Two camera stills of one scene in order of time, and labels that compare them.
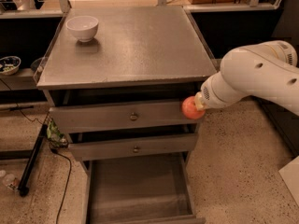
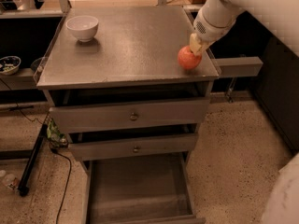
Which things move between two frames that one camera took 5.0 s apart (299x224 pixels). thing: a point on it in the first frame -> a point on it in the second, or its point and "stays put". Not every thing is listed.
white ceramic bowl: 83,27 stays put
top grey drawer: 92,118 stays put
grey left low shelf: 22,80 stays put
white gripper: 211,97 -> 209,29
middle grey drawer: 135,147 stays put
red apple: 190,110 -> 187,59
